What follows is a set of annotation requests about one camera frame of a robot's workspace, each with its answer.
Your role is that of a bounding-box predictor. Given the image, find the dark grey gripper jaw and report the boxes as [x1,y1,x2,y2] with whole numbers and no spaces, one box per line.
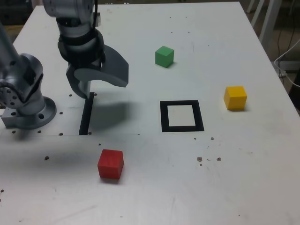
[66,66,92,99]

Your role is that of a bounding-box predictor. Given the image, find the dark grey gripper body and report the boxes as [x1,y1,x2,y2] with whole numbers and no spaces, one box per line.
[67,55,106,71]

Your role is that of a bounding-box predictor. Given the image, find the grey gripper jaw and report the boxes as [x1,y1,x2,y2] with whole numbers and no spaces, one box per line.
[74,44,130,89]

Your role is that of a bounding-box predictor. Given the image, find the green cube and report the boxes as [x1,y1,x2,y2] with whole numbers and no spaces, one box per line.
[155,45,175,69]

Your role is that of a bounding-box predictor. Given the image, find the red cube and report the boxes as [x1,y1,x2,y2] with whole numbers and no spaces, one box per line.
[97,149,124,180]

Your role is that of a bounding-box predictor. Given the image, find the yellow cube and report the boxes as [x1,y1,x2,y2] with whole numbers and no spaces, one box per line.
[223,86,248,111]

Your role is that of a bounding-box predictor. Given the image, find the black tape square outline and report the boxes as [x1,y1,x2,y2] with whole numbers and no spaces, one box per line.
[159,100,205,133]

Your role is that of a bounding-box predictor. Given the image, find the black tape strip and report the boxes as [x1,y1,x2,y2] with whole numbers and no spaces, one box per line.
[78,92,95,136]

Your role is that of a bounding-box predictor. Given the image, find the white furniture legs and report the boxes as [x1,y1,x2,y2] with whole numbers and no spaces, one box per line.
[246,0,282,45]

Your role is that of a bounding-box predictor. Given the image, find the white background cable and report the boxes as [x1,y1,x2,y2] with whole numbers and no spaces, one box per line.
[273,38,300,88]

